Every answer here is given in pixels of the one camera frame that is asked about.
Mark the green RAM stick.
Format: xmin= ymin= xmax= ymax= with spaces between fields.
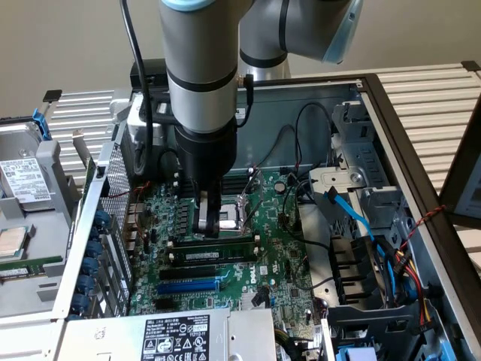
xmin=0 ymin=256 xmax=64 ymax=279
xmin=173 ymin=242 xmax=256 ymax=262

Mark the black box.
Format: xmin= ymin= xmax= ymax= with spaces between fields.
xmin=129 ymin=59 xmax=170 ymax=91

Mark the black fan shroud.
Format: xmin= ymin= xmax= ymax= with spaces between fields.
xmin=328 ymin=235 xmax=383 ymax=306

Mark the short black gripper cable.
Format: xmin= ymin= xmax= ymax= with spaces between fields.
xmin=235 ymin=74 xmax=255 ymax=128

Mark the small black wire loop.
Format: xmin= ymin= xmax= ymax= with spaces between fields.
xmin=157 ymin=148 xmax=180 ymax=177

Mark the blue SATA wire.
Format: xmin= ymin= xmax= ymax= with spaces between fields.
xmin=322 ymin=187 xmax=395 ymax=264

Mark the long black curved wire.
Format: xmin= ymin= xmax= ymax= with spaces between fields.
xmin=281 ymin=180 xmax=332 ymax=251

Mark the dark framed panel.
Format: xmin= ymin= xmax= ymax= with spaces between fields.
xmin=437 ymin=108 xmax=481 ymax=230

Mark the red yellow black wire bundle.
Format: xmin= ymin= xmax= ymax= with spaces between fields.
xmin=389 ymin=246 xmax=435 ymax=328

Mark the silver hard disk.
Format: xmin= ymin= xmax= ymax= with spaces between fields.
xmin=0 ymin=123 xmax=53 ymax=211

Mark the silver disk bay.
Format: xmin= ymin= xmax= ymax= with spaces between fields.
xmin=307 ymin=101 xmax=409 ymax=241

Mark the red black twisted wire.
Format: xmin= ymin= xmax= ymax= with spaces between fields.
xmin=398 ymin=204 xmax=448 ymax=256

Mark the metal socket cover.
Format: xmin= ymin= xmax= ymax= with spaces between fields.
xmin=238 ymin=168 xmax=264 ymax=232

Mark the grey parts rack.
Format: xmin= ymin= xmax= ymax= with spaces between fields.
xmin=0 ymin=120 xmax=82 ymax=320

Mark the RAM slot with white latches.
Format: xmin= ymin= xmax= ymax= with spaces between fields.
xmin=173 ymin=181 xmax=250 ymax=193
xmin=167 ymin=235 xmax=261 ymax=250
xmin=173 ymin=168 xmax=253 ymax=181
xmin=167 ymin=247 xmax=263 ymax=263

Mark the open metal PC case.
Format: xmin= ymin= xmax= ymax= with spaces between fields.
xmin=50 ymin=73 xmax=481 ymax=361

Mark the CPU socket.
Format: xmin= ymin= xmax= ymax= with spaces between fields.
xmin=193 ymin=195 xmax=251 ymax=238

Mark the tall black wire loop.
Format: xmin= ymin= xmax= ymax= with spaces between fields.
xmin=295 ymin=102 xmax=335 ymax=170

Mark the green Dell motherboard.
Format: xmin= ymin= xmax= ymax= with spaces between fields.
xmin=129 ymin=171 xmax=324 ymax=339

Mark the low black wire loop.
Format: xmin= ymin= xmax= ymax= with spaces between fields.
xmin=259 ymin=123 xmax=298 ymax=168

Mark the dark grey disk bay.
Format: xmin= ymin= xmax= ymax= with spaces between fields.
xmin=325 ymin=300 xmax=444 ymax=361

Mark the RAM slot with black latches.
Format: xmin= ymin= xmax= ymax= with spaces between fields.
xmin=172 ymin=255 xmax=257 ymax=269
xmin=179 ymin=187 xmax=248 ymax=199
xmin=179 ymin=175 xmax=251 ymax=187

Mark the black yellow power wire bundle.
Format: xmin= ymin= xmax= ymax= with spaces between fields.
xmin=274 ymin=326 xmax=320 ymax=361

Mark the thin red wire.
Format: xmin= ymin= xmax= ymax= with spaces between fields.
xmin=107 ymin=181 xmax=153 ymax=200

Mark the silver rear port block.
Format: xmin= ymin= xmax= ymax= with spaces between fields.
xmin=126 ymin=202 xmax=147 ymax=252

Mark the blue plastic disk bracket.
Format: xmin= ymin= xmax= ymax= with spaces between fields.
xmin=32 ymin=108 xmax=52 ymax=142

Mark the long black expansion slot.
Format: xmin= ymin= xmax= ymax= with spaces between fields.
xmin=159 ymin=265 xmax=218 ymax=282

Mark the blue expansion slot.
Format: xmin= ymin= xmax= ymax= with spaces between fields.
xmin=156 ymin=278 xmax=222 ymax=296

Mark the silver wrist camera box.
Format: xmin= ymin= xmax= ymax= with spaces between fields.
xmin=126 ymin=93 xmax=177 ymax=147

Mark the silver CPU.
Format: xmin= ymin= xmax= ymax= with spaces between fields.
xmin=0 ymin=226 xmax=28 ymax=259

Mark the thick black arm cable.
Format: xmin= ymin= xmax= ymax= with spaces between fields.
xmin=119 ymin=0 xmax=156 ymax=177

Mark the graphics card with metal bracket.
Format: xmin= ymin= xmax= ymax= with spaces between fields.
xmin=71 ymin=129 xmax=97 ymax=196

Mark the silver disk bay bracket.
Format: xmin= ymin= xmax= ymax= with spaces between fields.
xmin=308 ymin=167 xmax=368 ymax=214

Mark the silver power supply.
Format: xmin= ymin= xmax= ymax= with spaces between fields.
xmin=56 ymin=307 xmax=277 ymax=361

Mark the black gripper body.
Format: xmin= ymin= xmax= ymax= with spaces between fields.
xmin=173 ymin=123 xmax=238 ymax=184

